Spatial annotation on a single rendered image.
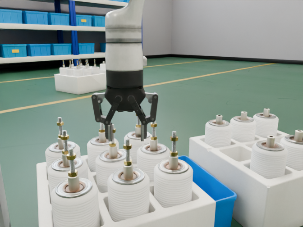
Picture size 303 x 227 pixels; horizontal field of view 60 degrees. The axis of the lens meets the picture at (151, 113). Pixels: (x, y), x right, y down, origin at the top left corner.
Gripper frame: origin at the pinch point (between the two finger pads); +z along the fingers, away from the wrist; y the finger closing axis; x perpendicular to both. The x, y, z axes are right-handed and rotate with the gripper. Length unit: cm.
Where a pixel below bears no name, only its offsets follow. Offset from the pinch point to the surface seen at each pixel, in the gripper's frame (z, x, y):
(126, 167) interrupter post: 7.5, -0.9, -0.1
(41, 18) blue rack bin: -54, 431, -176
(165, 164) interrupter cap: 10.0, 5.3, 9.1
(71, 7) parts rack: -76, 472, -133
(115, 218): 18.4, -3.6, -2.6
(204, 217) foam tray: 20.6, -0.9, 17.9
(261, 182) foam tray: 17.3, 9.0, 35.5
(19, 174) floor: 35, 47, -50
